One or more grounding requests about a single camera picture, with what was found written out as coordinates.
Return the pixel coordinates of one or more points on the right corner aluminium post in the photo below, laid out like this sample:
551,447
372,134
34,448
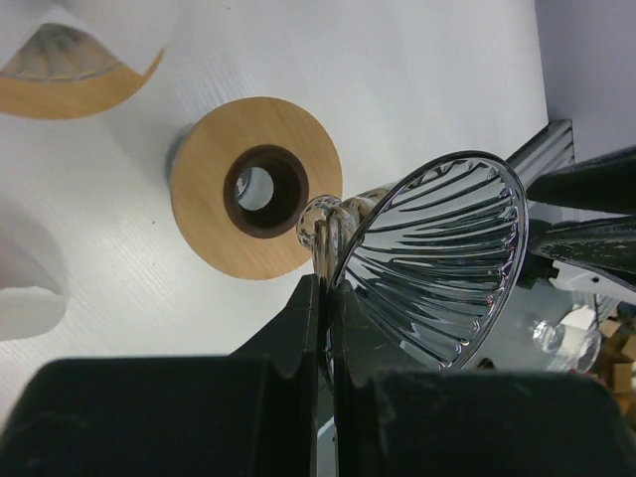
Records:
550,149

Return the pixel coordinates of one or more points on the grey ribbed glass dripper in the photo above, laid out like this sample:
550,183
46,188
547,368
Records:
431,259

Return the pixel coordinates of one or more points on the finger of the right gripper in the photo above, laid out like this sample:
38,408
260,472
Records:
605,247

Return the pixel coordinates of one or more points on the grey glass carafe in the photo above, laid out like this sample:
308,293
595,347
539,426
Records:
173,149

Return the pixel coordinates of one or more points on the clear ribbed glass dripper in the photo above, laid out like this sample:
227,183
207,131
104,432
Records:
56,53

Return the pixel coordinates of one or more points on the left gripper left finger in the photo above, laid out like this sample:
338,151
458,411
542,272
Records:
251,413

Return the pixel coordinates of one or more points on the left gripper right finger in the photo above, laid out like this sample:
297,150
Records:
395,418

